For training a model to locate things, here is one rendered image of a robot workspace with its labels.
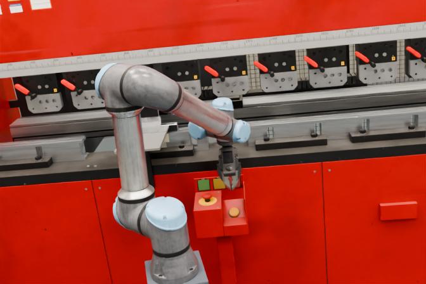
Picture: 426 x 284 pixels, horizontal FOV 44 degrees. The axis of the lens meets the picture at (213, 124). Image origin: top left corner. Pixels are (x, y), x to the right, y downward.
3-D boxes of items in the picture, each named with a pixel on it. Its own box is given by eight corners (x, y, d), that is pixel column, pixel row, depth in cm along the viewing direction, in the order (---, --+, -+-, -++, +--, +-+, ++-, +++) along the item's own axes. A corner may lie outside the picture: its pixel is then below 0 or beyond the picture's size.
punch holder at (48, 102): (29, 113, 227) (20, 77, 222) (36, 108, 235) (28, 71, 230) (63, 110, 226) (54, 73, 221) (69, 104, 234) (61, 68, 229)
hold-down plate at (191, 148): (125, 161, 228) (123, 154, 227) (127, 156, 233) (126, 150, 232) (193, 156, 225) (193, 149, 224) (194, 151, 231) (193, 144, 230)
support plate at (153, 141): (114, 153, 206) (114, 151, 205) (128, 130, 231) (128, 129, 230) (160, 150, 204) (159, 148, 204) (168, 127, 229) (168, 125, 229)
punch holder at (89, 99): (74, 109, 226) (66, 72, 220) (80, 103, 234) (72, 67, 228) (108, 106, 224) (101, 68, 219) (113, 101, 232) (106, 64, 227)
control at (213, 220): (196, 238, 203) (191, 196, 197) (198, 218, 218) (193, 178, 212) (248, 234, 202) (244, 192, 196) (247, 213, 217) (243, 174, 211)
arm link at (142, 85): (156, 61, 140) (257, 120, 176) (130, 58, 148) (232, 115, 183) (142, 101, 139) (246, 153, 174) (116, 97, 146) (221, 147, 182)
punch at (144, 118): (136, 123, 230) (133, 102, 227) (137, 121, 232) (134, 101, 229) (159, 120, 229) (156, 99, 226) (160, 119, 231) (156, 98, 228)
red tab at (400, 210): (380, 220, 221) (380, 205, 219) (379, 218, 223) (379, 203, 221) (417, 218, 220) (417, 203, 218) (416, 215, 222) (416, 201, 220)
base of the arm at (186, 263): (203, 279, 159) (199, 251, 155) (153, 290, 156) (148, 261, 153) (194, 253, 173) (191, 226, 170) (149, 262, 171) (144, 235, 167)
